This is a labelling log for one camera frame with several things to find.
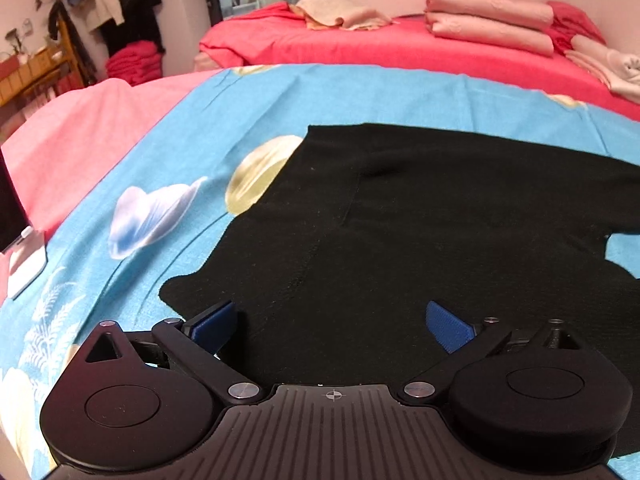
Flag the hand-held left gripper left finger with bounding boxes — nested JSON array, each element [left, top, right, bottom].
[[82, 300, 264, 407]]

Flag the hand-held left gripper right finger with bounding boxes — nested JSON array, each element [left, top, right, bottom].
[[401, 301, 593, 406]]

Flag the black pants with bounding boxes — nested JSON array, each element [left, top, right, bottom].
[[159, 122, 640, 461]]

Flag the blue printed blanket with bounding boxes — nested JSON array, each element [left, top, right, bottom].
[[0, 62, 640, 480]]

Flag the dark phone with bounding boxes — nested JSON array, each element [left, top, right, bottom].
[[0, 152, 31, 253]]

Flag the pink bed sheet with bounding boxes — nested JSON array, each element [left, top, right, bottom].
[[0, 72, 221, 241]]

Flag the pile of red clothes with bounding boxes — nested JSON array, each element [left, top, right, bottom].
[[105, 40, 164, 86]]

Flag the red bed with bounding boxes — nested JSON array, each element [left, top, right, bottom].
[[192, 2, 640, 122]]

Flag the folded cream blanket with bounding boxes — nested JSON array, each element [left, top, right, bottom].
[[565, 35, 640, 98]]

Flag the wooden shelf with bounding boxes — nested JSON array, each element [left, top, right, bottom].
[[0, 45, 68, 107]]

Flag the hanging black garment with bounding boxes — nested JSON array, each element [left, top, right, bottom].
[[100, 0, 166, 56]]

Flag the red crumpled cloth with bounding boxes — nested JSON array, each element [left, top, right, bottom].
[[545, 1, 608, 53]]

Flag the crumpled beige cloth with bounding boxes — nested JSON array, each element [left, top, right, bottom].
[[289, 0, 401, 32]]

